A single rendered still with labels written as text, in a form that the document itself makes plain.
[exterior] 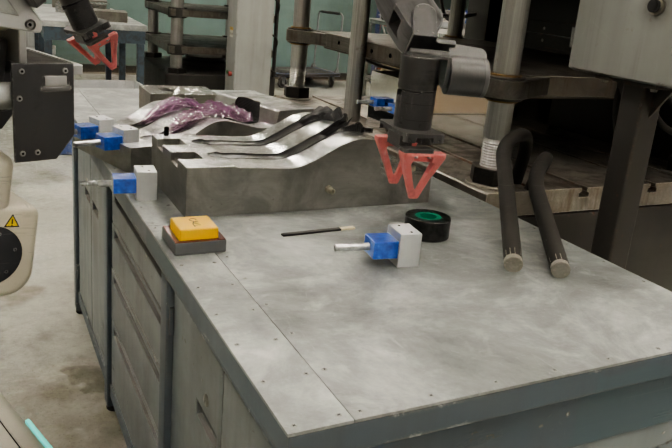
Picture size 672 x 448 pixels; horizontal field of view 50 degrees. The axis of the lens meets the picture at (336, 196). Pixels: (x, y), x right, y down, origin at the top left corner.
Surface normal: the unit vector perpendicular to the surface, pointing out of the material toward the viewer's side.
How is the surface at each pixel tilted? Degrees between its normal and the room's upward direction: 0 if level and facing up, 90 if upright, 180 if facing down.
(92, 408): 0
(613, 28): 90
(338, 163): 90
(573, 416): 90
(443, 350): 0
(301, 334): 0
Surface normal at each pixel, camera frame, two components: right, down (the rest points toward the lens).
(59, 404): 0.08, -0.95
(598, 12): -0.89, 0.05
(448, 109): 0.44, 0.29
